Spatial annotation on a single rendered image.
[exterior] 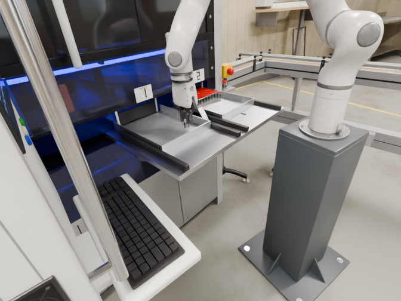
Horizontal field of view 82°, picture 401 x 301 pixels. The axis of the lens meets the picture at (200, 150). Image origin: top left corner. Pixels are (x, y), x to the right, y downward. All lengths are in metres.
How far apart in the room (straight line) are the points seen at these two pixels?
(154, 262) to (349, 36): 0.82
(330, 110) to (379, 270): 1.08
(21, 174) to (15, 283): 0.15
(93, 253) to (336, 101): 0.92
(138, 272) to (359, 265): 1.40
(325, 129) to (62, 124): 0.90
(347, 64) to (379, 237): 1.30
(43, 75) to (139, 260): 0.44
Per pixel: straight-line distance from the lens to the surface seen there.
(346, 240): 1.84
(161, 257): 0.60
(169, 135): 0.95
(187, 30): 0.78
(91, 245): 0.72
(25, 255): 0.39
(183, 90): 0.88
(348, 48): 0.88
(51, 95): 0.30
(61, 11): 0.82
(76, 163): 0.34
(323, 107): 0.99
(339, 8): 1.00
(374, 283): 1.72
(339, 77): 0.95
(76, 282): 0.46
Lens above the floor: 1.32
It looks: 32 degrees down
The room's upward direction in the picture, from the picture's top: 4 degrees counter-clockwise
